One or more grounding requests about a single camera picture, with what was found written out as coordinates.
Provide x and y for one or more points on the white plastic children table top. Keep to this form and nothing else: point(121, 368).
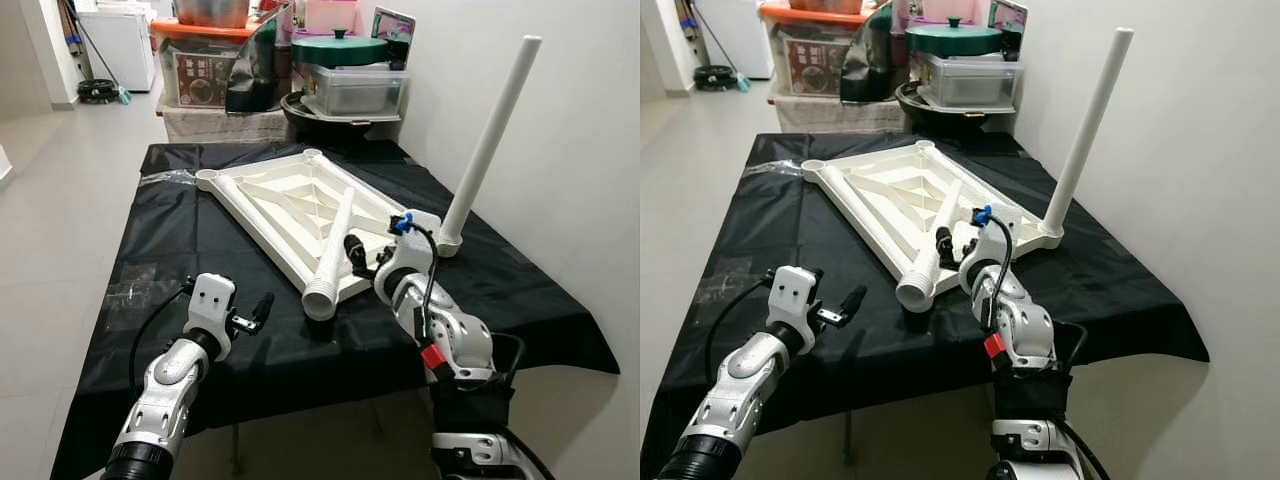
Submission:
point(885, 205)
point(280, 215)

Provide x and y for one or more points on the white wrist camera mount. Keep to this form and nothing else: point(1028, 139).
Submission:
point(793, 293)
point(210, 300)
point(418, 245)
point(1000, 235)

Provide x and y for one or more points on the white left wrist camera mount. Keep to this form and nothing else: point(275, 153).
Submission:
point(793, 293)
point(210, 300)

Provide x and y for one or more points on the black wok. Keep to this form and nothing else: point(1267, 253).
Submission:
point(912, 112)
point(300, 122)

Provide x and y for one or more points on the clear plastic storage box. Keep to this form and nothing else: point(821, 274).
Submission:
point(355, 92)
point(970, 82)

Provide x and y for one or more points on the white cabinet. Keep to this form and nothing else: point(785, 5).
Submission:
point(735, 35)
point(120, 45)

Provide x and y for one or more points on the mop with green head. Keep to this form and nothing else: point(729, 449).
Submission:
point(741, 84)
point(122, 96)

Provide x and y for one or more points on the silver robot leg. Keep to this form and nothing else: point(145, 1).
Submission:
point(475, 440)
point(1035, 435)

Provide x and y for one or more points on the black shiny bag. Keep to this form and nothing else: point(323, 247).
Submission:
point(250, 85)
point(865, 75)

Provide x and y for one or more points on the black tablecloth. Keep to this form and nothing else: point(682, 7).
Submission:
point(860, 350)
point(250, 350)

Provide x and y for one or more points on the colourful printed carton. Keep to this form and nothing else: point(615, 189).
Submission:
point(1008, 18)
point(395, 28)

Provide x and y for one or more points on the clear tape strip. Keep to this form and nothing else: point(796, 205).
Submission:
point(170, 178)
point(775, 169)

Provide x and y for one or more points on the red tag on right arm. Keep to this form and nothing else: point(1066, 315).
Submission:
point(433, 357)
point(996, 346)

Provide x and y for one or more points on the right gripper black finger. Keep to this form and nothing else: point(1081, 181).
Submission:
point(943, 248)
point(355, 255)

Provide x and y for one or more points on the clear storage box orange lid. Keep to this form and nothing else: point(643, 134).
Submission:
point(805, 70)
point(195, 80)

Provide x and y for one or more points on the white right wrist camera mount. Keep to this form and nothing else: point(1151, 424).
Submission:
point(1000, 235)
point(418, 245)

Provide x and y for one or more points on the beige cloth-covered bench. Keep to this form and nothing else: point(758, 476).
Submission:
point(830, 115)
point(215, 125)

